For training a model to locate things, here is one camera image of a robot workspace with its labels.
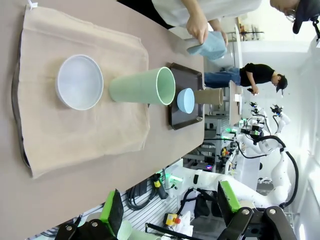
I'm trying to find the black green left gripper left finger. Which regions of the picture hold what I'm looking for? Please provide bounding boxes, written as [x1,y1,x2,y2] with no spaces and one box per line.
[54,189,125,240]

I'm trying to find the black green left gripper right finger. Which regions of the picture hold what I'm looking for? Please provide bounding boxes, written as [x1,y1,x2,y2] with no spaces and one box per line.
[216,180,298,240]

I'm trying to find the beige cloth mat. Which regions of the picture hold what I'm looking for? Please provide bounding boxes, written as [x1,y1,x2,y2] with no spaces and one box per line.
[18,0,151,180]

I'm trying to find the brown tall cup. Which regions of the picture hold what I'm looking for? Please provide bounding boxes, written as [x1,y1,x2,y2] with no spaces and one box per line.
[194,87,224,106]

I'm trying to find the light blue bowl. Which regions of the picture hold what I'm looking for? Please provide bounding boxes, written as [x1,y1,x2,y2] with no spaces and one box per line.
[176,87,195,114]

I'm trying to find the pale green tall cup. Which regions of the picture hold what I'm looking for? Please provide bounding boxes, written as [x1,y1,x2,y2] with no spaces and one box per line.
[108,66,177,106]

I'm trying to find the white bowl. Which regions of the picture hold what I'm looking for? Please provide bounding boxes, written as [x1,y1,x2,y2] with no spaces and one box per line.
[55,54,104,111]

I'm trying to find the blue-grey cloth mat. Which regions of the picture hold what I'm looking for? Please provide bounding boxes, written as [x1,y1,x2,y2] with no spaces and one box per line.
[186,30,228,61]

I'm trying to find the person's left forearm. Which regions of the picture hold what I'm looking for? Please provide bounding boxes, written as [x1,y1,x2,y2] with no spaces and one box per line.
[207,17,223,33]

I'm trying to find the person's right forearm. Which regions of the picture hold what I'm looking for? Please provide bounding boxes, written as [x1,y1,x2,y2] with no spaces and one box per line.
[180,0,201,20]

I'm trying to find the person's left hand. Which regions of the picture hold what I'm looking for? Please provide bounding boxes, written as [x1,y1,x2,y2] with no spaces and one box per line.
[219,29,230,48]

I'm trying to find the person's right hand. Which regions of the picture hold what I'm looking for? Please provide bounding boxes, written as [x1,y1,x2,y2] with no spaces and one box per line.
[186,11,209,46]

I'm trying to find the pale green spare cup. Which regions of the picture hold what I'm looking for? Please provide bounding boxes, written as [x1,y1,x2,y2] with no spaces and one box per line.
[116,219,163,240]

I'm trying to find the black device with yellow label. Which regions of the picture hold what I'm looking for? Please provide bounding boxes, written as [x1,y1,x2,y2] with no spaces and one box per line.
[152,173,168,200]

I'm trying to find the yellow emergency stop box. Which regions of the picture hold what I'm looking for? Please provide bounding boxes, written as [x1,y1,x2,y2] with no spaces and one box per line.
[163,213,182,227]

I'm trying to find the brown side table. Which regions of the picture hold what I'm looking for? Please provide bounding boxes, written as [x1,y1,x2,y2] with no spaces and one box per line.
[228,79,245,126]

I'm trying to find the person in black t-shirt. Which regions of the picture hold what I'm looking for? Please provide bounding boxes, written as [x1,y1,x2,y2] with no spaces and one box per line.
[204,63,288,96]

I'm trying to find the person in cream sweater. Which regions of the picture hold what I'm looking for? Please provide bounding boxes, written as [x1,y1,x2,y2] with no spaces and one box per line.
[117,0,262,30]

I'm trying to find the person in dark cap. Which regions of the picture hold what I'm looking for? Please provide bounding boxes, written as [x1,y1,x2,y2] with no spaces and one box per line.
[269,0,320,35]

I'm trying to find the black coiled cable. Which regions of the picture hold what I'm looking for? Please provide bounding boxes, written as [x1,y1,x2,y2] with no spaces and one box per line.
[126,179,156,211]

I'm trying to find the dark brown handled tray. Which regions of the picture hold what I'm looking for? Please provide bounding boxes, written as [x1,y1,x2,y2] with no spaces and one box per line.
[166,62,206,131]

